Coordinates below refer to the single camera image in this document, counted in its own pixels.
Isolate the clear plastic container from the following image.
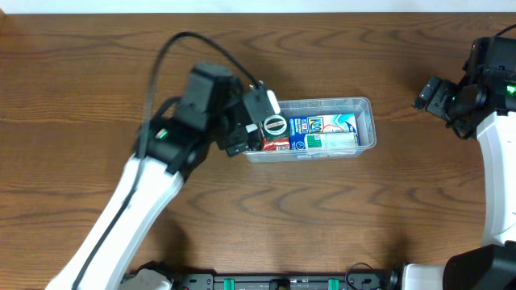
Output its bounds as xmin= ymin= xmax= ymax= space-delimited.
xmin=245 ymin=97 xmax=377 ymax=163

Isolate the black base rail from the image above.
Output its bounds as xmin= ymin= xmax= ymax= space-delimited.
xmin=153 ymin=268 xmax=402 ymax=290

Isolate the dark bottle white cap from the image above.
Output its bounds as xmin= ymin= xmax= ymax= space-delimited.
xmin=246 ymin=124 xmax=262 ymax=151

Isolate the right black cable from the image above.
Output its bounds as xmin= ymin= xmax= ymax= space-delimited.
xmin=493 ymin=23 xmax=516 ymax=38

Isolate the black cable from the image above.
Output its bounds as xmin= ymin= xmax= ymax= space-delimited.
xmin=493 ymin=23 xmax=516 ymax=38
xmin=70 ymin=31 xmax=263 ymax=290

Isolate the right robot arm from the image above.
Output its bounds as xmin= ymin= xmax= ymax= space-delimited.
xmin=399 ymin=34 xmax=515 ymax=289

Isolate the blue Kool Fever box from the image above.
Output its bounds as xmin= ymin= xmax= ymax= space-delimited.
xmin=289 ymin=114 xmax=360 ymax=150

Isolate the left black cable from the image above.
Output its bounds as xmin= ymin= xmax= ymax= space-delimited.
xmin=70 ymin=31 xmax=263 ymax=290

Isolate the white green medicine box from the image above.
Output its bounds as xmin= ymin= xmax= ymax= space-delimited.
xmin=305 ymin=132 xmax=358 ymax=153

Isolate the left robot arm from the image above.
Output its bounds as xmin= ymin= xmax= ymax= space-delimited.
xmin=48 ymin=62 xmax=249 ymax=289

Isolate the red sachet packet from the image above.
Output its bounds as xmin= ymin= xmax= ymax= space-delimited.
xmin=262 ymin=137 xmax=290 ymax=151

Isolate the green square packet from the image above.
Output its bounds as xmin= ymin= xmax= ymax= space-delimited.
xmin=260 ymin=113 xmax=290 ymax=141

